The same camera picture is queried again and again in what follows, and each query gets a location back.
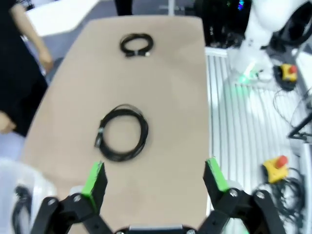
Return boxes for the black tripod leg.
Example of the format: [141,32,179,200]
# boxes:
[287,96,312,141]

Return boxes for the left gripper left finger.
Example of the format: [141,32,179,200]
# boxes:
[29,160,115,234]

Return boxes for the white aluminium base frame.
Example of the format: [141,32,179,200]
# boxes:
[204,45,312,234]

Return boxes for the black sleeved right arm hose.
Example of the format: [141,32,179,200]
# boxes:
[269,11,312,51]

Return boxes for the person's left hand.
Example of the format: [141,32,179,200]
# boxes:
[38,51,55,72]

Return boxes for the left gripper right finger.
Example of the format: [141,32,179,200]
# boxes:
[197,157,286,234]

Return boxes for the person's right hand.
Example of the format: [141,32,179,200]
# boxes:
[0,111,17,135]

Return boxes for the black electronics rack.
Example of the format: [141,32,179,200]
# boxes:
[201,0,247,49]

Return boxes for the yellow emergency stop button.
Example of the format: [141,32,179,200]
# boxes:
[272,63,299,93]
[261,155,291,185]

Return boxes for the white side table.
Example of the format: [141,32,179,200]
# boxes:
[25,0,102,38]

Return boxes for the thick black power cord coil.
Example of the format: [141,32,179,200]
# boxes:
[11,185,34,234]

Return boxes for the clear plastic storage container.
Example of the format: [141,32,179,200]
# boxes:
[0,157,59,234]

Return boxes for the person in black t-shirt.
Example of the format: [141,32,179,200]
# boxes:
[0,0,53,137]

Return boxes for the thin black many-loop cable coil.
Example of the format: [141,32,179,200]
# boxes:
[94,104,150,162]

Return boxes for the black floor cable bundle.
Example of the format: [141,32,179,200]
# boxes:
[251,167,308,234]

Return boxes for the person's left forearm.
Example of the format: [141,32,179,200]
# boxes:
[9,2,51,58]

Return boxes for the black USB cable coil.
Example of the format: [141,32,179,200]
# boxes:
[119,33,155,59]

